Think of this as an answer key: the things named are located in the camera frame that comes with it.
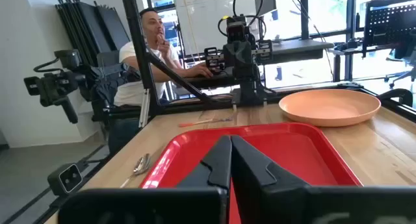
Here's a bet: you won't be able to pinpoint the whiteboard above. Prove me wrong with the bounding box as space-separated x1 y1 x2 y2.
173 0 261 57

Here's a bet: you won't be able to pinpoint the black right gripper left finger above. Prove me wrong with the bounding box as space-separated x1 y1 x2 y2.
58 135 233 224

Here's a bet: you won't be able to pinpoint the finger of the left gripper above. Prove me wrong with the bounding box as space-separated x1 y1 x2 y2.
204 47 226 71
258 39 274 62

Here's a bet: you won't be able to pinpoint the black desk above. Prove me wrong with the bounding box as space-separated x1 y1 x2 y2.
181 38 335 88

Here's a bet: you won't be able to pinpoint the black table-level camera box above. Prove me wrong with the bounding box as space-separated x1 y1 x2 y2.
47 162 84 196

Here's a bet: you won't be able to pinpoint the orange plastic plate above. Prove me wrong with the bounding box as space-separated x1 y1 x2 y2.
278 88 382 127

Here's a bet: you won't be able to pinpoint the black pegboard panel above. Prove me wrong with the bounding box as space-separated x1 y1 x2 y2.
361 0 416 58

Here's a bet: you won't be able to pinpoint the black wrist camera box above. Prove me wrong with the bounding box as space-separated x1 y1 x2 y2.
226 17 250 44

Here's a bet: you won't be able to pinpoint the person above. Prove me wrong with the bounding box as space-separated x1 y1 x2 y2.
108 8 215 155

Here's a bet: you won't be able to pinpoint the silver metal spoon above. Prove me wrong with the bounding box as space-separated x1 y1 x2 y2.
119 153 152 189

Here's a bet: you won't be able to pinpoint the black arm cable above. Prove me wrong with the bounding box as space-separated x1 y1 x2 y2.
216 0 267 40

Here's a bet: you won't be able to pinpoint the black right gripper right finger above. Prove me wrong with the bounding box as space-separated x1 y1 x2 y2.
231 135 416 224

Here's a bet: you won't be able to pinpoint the black table clamp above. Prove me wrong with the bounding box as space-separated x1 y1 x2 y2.
376 88 414 108

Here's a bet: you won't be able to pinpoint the red plastic tray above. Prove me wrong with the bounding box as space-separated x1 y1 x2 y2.
139 122 364 224

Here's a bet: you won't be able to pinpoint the black folded panels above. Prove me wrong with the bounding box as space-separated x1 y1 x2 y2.
54 0 131 66

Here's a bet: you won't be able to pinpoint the black office chair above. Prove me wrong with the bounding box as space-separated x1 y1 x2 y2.
384 32 416 90

